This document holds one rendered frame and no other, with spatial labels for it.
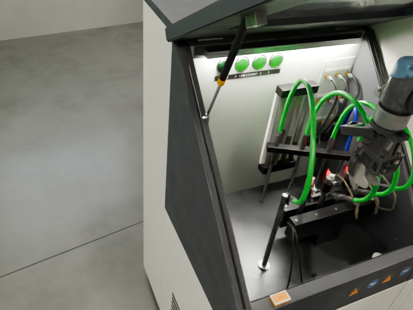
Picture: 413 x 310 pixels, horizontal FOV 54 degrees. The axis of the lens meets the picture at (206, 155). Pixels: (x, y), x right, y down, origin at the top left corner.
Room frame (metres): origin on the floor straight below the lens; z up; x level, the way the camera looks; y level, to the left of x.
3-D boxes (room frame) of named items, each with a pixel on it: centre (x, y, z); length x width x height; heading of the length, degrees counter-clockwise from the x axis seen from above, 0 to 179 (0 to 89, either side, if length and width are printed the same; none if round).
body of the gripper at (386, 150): (0.79, -0.41, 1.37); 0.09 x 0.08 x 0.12; 28
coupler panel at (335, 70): (1.29, -0.42, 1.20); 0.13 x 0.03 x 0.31; 118
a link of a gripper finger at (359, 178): (0.79, -0.39, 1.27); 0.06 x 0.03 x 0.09; 28
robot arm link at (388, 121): (0.80, -0.41, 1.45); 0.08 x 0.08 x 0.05
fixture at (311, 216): (1.00, -0.43, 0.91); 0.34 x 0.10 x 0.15; 118
